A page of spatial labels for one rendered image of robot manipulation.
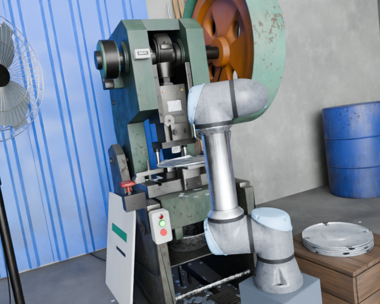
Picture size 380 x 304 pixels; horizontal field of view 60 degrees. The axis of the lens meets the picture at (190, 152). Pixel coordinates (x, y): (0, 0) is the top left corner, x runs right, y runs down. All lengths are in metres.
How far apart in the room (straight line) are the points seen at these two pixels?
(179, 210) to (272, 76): 0.77
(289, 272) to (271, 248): 0.09
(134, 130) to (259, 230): 1.07
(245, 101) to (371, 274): 0.89
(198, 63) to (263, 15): 0.38
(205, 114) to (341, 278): 0.86
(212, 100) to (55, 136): 1.95
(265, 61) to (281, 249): 0.89
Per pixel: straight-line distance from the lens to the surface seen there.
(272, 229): 1.02
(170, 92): 1.68
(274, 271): 1.07
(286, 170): 3.69
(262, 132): 3.47
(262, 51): 1.59
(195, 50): 1.73
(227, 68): 1.90
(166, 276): 1.56
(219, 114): 0.97
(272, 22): 1.65
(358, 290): 1.48
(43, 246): 2.89
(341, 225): 1.76
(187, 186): 1.61
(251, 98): 0.97
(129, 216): 1.84
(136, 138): 1.88
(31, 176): 2.78
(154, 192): 1.59
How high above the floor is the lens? 1.01
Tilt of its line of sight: 6 degrees down
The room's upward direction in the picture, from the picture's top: 8 degrees counter-clockwise
